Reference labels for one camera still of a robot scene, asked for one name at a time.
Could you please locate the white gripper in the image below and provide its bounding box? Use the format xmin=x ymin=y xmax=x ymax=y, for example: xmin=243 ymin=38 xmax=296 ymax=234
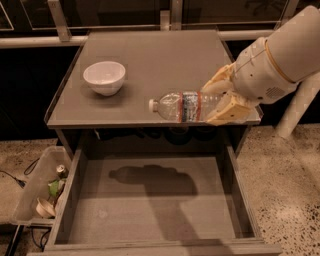
xmin=201 ymin=37 xmax=298 ymax=126

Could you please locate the clear plastic water bottle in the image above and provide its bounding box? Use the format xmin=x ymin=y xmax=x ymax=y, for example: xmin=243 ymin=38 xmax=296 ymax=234
xmin=149 ymin=91 xmax=223 ymax=123

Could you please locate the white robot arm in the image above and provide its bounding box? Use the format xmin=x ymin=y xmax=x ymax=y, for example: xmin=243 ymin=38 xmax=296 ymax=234
xmin=201 ymin=6 xmax=320 ymax=126

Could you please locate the grey cabinet with top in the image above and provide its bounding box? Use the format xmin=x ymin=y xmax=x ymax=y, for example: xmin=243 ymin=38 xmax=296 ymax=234
xmin=44 ymin=29 xmax=265 ymax=158

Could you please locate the open grey top drawer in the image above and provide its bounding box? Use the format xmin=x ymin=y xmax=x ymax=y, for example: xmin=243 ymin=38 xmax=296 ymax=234
xmin=29 ymin=145 xmax=281 ymax=256

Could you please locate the metal railing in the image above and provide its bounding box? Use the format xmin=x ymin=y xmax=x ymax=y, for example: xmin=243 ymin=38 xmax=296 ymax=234
xmin=0 ymin=0 xmax=320 ymax=49

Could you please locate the white ceramic bowl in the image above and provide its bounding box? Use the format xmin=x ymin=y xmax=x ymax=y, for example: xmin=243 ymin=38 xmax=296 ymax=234
xmin=83 ymin=61 xmax=126 ymax=96

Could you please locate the metal can in bin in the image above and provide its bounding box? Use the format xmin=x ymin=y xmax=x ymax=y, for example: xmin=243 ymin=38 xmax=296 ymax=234
xmin=56 ymin=165 xmax=68 ymax=178

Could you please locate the green item in bin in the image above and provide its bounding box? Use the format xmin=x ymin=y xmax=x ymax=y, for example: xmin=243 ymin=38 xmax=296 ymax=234
xmin=48 ymin=179 xmax=65 ymax=197

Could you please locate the clear plastic bin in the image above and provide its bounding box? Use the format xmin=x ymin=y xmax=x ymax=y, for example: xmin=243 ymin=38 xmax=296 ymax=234
xmin=11 ymin=146 xmax=71 ymax=227

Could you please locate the white cup in bin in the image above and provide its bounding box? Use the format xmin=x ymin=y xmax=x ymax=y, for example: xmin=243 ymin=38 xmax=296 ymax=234
xmin=36 ymin=198 xmax=56 ymax=219

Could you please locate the white diagonal post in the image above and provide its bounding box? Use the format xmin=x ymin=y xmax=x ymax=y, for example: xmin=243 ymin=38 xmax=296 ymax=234
xmin=275 ymin=72 xmax=320 ymax=138

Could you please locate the black cable on floor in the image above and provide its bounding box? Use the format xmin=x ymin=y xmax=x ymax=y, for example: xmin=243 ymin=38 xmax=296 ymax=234
xmin=0 ymin=157 xmax=41 ymax=189

